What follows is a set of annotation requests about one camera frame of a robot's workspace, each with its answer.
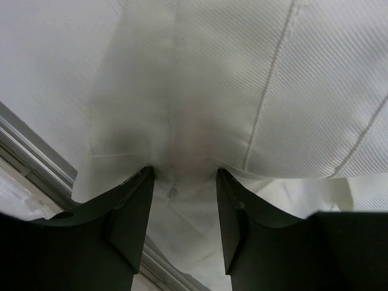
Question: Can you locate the white pleated skirt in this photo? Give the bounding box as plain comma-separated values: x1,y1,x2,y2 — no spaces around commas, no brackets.
72,1,387,290

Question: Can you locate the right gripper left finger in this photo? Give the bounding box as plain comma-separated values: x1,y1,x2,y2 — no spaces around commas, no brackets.
1,167,155,290

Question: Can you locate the aluminium front table rail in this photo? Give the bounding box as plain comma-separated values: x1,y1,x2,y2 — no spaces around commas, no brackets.
1,104,207,290

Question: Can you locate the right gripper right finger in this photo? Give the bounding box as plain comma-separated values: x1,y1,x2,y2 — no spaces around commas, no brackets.
216,169,387,290

